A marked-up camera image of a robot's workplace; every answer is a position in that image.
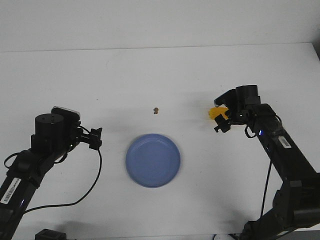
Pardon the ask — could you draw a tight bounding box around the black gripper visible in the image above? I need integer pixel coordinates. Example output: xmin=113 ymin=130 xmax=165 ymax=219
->
xmin=30 ymin=112 xmax=103 ymax=155
xmin=214 ymin=85 xmax=261 ymax=133

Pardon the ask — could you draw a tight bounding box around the yellow corn cob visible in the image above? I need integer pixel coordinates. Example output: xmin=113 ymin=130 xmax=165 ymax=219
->
xmin=208 ymin=107 xmax=229 ymax=120

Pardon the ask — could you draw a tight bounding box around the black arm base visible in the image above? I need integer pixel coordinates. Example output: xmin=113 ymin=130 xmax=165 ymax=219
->
xmin=34 ymin=228 xmax=67 ymax=240

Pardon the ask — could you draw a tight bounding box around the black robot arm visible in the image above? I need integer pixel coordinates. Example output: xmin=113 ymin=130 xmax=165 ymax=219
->
xmin=0 ymin=108 xmax=102 ymax=240
xmin=213 ymin=85 xmax=320 ymax=240

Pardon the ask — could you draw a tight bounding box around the blue round plate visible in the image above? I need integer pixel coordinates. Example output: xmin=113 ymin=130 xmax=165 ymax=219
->
xmin=125 ymin=133 xmax=181 ymax=188

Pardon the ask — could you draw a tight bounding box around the small brown crumb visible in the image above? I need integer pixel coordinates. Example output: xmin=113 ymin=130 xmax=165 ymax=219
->
xmin=153 ymin=107 xmax=159 ymax=115

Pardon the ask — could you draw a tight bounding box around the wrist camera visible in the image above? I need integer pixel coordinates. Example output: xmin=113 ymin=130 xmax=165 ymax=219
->
xmin=214 ymin=89 xmax=237 ymax=109
xmin=51 ymin=106 xmax=81 ymax=122

